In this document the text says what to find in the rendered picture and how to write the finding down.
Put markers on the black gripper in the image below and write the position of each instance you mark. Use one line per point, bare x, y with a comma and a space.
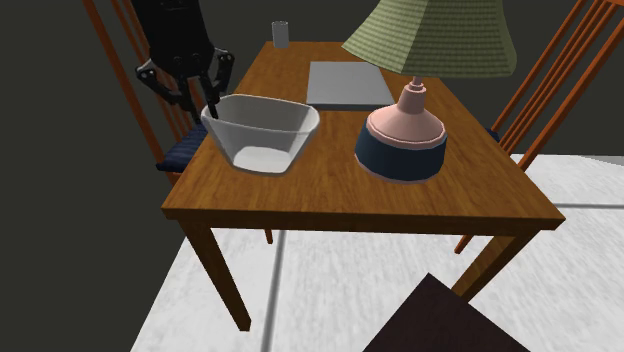
173, 34

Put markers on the wooden chair with blue cushion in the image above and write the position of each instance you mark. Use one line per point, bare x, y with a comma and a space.
183, 151
560, 83

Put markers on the clear glass bowl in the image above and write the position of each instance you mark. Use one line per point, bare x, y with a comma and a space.
258, 131

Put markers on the grey cup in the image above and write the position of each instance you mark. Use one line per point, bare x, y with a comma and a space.
280, 34

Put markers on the grey flat tablet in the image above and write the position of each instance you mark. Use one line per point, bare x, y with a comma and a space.
346, 83

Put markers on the brown wooden table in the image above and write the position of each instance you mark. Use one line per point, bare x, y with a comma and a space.
341, 195

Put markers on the pink blue table lamp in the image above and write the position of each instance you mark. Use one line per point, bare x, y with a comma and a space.
404, 141

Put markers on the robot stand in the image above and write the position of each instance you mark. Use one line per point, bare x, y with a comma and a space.
438, 322

